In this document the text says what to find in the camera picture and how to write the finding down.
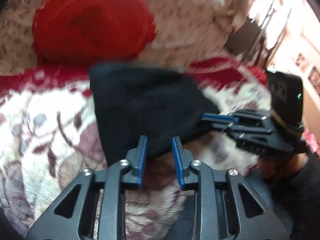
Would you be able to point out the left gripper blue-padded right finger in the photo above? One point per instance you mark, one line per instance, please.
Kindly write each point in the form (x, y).
(186, 178)

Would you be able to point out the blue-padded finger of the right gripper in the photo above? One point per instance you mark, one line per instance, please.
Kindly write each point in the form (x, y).
(226, 119)

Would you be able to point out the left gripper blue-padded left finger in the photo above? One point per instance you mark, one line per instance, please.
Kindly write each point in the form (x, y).
(133, 179)

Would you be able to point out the person's right hand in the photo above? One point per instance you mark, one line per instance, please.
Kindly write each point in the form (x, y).
(283, 166)

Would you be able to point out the red and white floral blanket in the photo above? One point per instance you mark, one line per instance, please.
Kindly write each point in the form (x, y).
(49, 134)

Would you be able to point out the floral beige quilt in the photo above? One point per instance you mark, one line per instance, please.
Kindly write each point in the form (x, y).
(173, 33)

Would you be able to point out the beige curtain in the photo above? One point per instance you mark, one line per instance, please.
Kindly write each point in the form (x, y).
(230, 15)

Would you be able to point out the red heart-shaped cushion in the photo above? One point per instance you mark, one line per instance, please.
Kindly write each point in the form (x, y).
(89, 31)

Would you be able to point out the black camera box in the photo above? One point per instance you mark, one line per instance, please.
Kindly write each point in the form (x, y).
(286, 100)

